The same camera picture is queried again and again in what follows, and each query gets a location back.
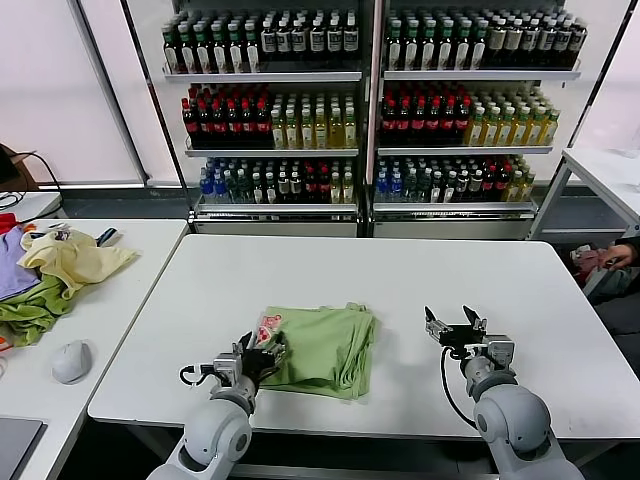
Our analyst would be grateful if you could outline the pink garment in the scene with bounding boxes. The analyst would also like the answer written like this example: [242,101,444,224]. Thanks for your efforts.
[572,244,609,281]

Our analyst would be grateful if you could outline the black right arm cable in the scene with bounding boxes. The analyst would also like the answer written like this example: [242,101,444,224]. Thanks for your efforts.
[438,346,480,432]

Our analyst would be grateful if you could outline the brown cardboard box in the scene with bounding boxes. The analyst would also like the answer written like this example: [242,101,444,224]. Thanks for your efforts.
[0,142,40,187]

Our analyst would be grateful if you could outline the green cap dark tea bottle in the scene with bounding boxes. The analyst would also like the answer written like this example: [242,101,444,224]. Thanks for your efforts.
[421,22,438,71]
[228,25,245,75]
[455,22,472,71]
[387,22,404,71]
[211,25,228,75]
[195,25,212,75]
[163,25,180,75]
[471,22,488,71]
[179,25,196,75]
[404,22,421,71]
[438,22,455,71]
[244,25,261,75]

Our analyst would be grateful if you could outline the grey computer mouse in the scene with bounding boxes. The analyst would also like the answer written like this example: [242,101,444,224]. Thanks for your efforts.
[51,339,94,385]

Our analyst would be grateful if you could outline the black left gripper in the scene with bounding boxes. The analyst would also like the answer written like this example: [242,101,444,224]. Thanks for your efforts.
[231,330,288,387]

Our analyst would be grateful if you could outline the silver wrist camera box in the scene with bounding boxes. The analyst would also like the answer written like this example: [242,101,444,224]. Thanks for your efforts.
[213,352,245,387]
[486,337,517,372]

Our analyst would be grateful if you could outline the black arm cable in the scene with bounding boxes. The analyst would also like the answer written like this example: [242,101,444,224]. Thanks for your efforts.
[178,364,217,387]
[438,346,480,432]

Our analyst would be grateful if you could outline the white cap dark drink bottle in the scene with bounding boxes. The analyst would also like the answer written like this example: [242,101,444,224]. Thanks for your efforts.
[555,20,572,69]
[523,20,540,69]
[571,20,589,69]
[539,20,556,69]

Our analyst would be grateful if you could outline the dark slanted pole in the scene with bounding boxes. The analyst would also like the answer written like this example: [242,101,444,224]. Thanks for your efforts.
[121,0,195,236]
[569,0,640,151]

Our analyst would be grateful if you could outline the grey window mullion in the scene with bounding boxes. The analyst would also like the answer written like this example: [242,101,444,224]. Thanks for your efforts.
[73,0,152,187]

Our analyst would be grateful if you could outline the white cap yellow tea bottle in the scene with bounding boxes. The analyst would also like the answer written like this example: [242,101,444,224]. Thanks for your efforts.
[343,107,359,150]
[313,107,329,150]
[328,107,344,150]
[269,107,285,150]
[283,107,299,150]
[298,107,314,150]

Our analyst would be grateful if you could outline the purple garment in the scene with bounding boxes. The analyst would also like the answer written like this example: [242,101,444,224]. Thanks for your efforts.
[0,224,44,302]

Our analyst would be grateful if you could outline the green cap yellow tea bottle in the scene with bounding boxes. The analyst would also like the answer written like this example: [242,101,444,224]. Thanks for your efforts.
[543,107,560,147]
[529,107,545,147]
[468,107,485,147]
[514,107,530,147]
[484,107,500,147]
[499,107,515,147]

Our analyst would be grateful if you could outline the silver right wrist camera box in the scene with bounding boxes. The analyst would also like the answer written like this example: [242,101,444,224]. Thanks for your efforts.
[486,337,517,372]

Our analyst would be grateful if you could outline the olive green garment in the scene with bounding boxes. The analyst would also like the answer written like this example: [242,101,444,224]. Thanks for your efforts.
[0,273,76,347]

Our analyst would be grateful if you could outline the grey laundry bin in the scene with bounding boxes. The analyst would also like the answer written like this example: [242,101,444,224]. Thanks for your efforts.
[582,264,640,304]

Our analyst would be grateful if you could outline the pale yellow shirt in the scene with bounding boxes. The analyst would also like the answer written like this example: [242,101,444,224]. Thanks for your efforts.
[17,228,141,301]

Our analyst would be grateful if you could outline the beige label dark bottle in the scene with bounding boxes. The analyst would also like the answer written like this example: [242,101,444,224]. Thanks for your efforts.
[488,20,506,69]
[505,20,523,69]

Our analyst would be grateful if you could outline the light green button shirt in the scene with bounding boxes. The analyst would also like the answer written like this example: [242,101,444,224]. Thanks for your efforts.
[252,302,377,401]

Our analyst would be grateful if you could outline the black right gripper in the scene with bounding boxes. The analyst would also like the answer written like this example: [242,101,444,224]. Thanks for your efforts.
[423,304,495,360]

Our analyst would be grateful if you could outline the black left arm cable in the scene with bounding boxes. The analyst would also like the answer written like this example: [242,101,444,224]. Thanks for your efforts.
[178,364,217,387]

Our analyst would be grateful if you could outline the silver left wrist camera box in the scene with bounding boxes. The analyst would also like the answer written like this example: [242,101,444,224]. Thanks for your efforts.
[213,352,245,387]

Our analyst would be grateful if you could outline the red cap cola bottle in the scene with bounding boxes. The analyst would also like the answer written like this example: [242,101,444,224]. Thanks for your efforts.
[240,98,256,147]
[197,98,213,147]
[397,97,413,146]
[427,97,443,146]
[382,97,398,146]
[212,98,228,147]
[442,97,458,146]
[181,98,197,147]
[226,98,242,147]
[412,97,428,146]
[255,98,271,147]
[456,97,473,146]

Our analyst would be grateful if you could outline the metal drink display shelf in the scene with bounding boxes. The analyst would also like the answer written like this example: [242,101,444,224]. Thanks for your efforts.
[160,0,375,239]
[372,0,587,241]

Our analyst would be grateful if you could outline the white table grey legs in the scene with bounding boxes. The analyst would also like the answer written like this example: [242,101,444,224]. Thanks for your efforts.
[528,147,640,242]

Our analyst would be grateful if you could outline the thin black cable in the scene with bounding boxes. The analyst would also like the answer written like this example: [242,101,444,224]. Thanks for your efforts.
[27,151,65,195]

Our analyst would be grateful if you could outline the bystander hand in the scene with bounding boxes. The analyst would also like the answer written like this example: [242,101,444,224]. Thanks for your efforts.
[603,243,639,270]

